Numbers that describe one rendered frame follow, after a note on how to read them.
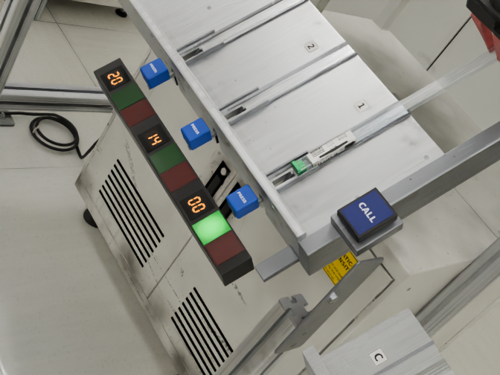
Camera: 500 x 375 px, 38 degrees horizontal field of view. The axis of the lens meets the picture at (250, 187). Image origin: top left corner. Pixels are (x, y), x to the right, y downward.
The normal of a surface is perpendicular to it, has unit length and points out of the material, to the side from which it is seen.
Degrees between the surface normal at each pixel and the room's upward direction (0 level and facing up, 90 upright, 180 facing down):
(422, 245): 0
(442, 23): 90
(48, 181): 0
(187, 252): 90
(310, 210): 42
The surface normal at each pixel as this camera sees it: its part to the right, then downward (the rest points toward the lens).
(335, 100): -0.10, -0.47
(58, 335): 0.50, -0.68
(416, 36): -0.69, 0.05
